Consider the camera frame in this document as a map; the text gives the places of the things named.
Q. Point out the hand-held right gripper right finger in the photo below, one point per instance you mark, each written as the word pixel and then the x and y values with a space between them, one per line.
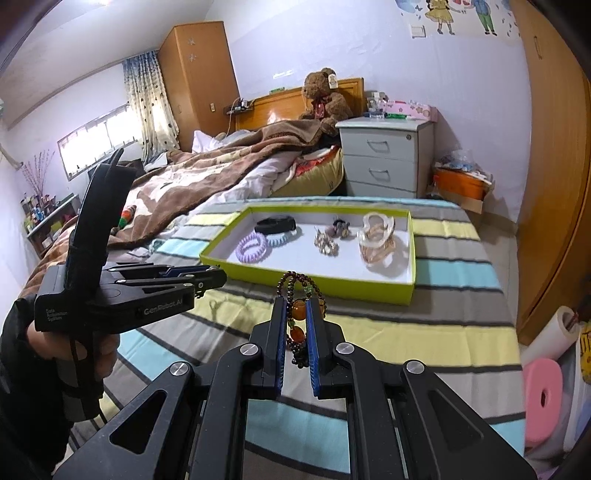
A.
pixel 314 346

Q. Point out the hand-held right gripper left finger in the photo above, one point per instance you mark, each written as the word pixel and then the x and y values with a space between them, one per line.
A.
pixel 279 346

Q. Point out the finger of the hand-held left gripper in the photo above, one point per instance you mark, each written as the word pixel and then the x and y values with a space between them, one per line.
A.
pixel 161 307
pixel 147 271

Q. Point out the green cardboard box tray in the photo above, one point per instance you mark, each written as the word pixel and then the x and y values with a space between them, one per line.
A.
pixel 360 290

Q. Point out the pearl gold hair clip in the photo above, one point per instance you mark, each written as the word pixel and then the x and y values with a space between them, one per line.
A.
pixel 327 244

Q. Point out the black wristband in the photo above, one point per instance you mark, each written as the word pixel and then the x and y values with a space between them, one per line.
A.
pixel 277 226

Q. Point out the person's left forearm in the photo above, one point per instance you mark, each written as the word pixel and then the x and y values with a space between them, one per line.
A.
pixel 23 406

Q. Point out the person's left hand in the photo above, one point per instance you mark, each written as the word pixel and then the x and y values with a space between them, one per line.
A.
pixel 108 355

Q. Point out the shelf with bottles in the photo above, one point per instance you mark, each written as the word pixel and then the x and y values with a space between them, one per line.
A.
pixel 46 221

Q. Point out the red green stuffed toy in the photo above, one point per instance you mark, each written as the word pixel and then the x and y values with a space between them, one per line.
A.
pixel 127 216

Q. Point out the pink flower branches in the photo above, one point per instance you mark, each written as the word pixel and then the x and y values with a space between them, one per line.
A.
pixel 39 170

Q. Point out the gold clear hair claw clip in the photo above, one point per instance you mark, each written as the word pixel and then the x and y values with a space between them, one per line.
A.
pixel 376 261

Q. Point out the window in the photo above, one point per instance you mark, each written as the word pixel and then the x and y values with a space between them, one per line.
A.
pixel 92 143

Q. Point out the cream hair claw clip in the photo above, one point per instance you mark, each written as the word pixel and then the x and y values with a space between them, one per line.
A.
pixel 369 237

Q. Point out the brown patterned blanket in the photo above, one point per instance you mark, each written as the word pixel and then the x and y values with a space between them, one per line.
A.
pixel 207 161

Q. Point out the white pillow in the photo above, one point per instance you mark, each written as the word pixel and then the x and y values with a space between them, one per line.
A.
pixel 207 141

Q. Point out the striped bedsheet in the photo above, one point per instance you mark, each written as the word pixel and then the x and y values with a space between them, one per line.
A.
pixel 461 323

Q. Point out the white duvet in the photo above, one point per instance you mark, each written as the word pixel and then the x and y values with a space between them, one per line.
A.
pixel 272 170

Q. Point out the dotted curtain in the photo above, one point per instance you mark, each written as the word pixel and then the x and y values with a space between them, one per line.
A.
pixel 152 106

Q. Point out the yellow pillow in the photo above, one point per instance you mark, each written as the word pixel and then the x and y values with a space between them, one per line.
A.
pixel 318 180

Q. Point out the power strip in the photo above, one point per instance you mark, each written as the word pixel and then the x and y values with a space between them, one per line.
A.
pixel 238 107

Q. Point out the grey two-drawer nightstand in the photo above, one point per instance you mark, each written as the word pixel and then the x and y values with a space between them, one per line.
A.
pixel 383 166

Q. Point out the tall wooden wardrobe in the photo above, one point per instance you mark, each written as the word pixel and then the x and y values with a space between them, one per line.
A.
pixel 198 83

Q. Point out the wooden headboard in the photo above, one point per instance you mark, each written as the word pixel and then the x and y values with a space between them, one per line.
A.
pixel 272 110

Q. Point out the orange storage box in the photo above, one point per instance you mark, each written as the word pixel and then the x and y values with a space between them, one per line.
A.
pixel 457 182

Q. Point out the pink plastic stool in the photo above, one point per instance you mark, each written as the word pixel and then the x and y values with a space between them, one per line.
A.
pixel 535 383

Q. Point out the green pen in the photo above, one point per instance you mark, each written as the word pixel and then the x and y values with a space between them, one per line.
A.
pixel 399 115

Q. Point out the white paper roll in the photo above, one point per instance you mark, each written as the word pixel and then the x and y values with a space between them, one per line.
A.
pixel 561 323

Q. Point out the glass jar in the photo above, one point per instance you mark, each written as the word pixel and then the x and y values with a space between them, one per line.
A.
pixel 376 104

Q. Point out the brown teddy bear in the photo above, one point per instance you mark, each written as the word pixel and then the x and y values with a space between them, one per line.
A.
pixel 323 92

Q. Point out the pink flowered box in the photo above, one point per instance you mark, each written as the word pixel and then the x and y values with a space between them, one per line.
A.
pixel 422 110

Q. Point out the white plastic container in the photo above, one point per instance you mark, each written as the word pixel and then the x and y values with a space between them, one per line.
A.
pixel 572 406

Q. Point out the yellow tin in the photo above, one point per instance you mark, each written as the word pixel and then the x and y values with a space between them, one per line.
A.
pixel 585 355

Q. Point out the large wooden door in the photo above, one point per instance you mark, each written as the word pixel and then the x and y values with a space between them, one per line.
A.
pixel 554 184

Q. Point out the wall poster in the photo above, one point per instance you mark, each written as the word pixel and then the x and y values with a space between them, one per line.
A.
pixel 443 14

